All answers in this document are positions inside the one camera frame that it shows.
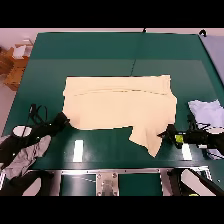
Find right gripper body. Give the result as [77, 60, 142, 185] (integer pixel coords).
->
[165, 124, 187, 148]

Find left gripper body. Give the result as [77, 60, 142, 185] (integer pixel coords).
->
[49, 111, 72, 135]

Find cream T-shirt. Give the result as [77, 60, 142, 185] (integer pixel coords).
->
[62, 74, 179, 159]

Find white garment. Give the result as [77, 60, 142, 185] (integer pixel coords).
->
[187, 99, 224, 160]

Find grey garment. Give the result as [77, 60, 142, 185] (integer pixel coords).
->
[0, 134, 53, 180]

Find brown cardboard box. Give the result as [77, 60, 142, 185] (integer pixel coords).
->
[0, 39, 35, 92]

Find silver frame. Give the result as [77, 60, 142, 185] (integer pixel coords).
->
[0, 166, 224, 197]

